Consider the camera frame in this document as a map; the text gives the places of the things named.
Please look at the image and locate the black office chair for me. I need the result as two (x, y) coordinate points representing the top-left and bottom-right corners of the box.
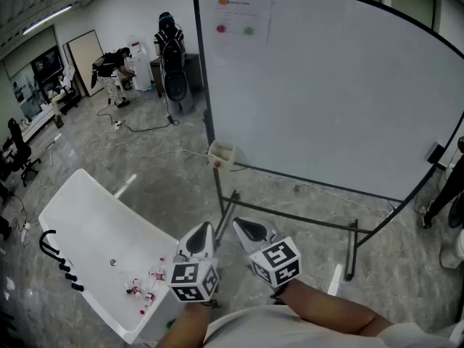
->
(2, 117), (42, 188)

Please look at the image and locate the white floor cable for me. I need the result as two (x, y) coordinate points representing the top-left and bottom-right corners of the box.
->
(100, 141), (210, 160)

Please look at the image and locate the person's left forearm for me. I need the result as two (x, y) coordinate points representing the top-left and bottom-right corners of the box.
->
(157, 300), (215, 348)

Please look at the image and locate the dark cabinet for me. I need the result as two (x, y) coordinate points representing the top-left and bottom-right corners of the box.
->
(149, 53), (204, 98)

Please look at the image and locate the white marker holder box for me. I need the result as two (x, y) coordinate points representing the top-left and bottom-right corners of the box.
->
(207, 140), (237, 174)

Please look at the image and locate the white bathtub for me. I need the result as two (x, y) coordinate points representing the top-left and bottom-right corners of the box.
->
(38, 168), (183, 346)

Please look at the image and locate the long ceiling light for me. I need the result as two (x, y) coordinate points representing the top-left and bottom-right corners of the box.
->
(22, 4), (74, 36)

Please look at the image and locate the black framed whiteboard on stand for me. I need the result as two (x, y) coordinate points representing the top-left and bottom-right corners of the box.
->
(191, 0), (464, 282)

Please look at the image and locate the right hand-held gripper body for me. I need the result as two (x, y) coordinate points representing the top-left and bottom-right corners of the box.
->
(231, 216), (303, 289)

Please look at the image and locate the black bathtub faucet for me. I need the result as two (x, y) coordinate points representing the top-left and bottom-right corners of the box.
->
(38, 229), (86, 293)

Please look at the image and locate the black floor cable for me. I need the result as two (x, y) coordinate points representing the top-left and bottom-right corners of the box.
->
(96, 102), (181, 133)

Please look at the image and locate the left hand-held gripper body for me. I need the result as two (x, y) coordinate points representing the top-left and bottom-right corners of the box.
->
(165, 221), (220, 303)

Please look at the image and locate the white paper sheet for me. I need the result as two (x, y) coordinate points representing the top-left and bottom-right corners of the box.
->
(212, 0), (276, 45)

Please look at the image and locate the beige board with black frame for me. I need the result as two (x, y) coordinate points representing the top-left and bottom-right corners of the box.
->
(62, 29), (107, 98)

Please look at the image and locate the person's right forearm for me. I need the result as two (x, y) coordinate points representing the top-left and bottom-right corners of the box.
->
(277, 279), (393, 337)

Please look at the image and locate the white water dispenser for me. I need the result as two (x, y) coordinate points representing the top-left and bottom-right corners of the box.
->
(126, 41), (152, 93)

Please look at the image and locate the person's white shirt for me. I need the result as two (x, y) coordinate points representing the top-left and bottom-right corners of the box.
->
(202, 304), (464, 348)

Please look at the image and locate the pile of clear plastic bottles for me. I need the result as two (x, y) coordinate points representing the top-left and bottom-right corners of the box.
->
(119, 257), (168, 316)

